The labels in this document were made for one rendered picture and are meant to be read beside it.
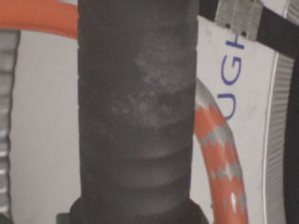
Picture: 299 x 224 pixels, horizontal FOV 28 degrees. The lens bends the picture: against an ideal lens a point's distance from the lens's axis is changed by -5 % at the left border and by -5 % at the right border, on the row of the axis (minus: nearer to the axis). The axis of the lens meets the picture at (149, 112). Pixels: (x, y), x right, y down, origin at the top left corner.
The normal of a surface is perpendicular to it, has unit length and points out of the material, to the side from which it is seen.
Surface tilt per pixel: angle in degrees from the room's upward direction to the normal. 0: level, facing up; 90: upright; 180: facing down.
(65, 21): 67
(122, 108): 40
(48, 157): 90
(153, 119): 62
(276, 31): 90
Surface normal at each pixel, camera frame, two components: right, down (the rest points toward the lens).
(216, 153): -0.35, -0.26
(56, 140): 0.71, 0.20
